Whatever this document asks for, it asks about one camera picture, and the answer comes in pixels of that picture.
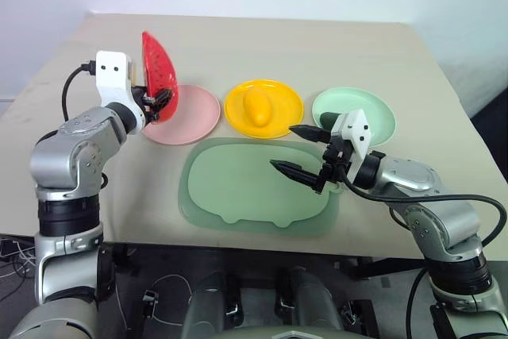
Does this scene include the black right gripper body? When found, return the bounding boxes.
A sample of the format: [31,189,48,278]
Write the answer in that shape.
[315,133,354,194]

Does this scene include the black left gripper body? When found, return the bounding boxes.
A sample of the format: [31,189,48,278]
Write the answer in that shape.
[133,84,160,123]

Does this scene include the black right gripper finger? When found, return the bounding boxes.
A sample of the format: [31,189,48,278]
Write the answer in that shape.
[288,124,332,143]
[269,160,322,195]

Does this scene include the red watermelon slice toy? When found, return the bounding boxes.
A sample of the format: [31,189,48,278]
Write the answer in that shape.
[140,30,180,124]

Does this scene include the pink plate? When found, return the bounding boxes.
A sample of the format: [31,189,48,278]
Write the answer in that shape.
[141,84,221,146]

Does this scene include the yellow plate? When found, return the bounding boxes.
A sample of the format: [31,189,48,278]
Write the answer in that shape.
[223,79,305,140]

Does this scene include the light green plate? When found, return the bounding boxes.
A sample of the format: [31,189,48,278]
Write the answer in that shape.
[310,87,398,148]

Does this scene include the dark green vegetable toy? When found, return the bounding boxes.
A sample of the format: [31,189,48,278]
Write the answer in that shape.
[318,110,341,130]

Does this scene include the yellow mango toy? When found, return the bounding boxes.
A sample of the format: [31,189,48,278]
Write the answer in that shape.
[242,90,275,127]

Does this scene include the green silicone mat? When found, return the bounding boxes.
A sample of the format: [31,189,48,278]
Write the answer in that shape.
[177,137,344,237]

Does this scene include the dark grey rounded shape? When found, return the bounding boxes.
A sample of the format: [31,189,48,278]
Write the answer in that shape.
[275,266,344,333]
[181,270,241,339]

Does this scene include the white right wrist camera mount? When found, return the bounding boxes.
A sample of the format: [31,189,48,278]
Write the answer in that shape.
[329,108,375,166]

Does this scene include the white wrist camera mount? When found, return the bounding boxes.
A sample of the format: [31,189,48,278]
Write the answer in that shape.
[329,108,375,166]
[94,50,147,128]

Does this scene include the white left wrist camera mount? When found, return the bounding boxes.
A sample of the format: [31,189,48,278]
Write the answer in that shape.
[94,50,147,128]

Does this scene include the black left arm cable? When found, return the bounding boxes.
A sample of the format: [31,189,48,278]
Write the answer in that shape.
[60,60,98,122]

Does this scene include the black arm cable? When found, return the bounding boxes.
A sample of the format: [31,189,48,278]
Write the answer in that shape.
[60,60,98,122]
[341,174,508,249]

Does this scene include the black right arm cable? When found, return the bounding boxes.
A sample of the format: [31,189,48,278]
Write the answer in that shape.
[341,174,508,249]

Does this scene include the black hanging cable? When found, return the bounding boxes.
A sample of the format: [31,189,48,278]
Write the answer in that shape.
[406,265,433,339]

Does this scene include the thin white floor cable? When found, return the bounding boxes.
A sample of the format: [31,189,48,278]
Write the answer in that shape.
[152,274,193,327]

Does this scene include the tangled floor cables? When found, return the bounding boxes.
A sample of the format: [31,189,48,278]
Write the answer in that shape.
[0,235,37,281]

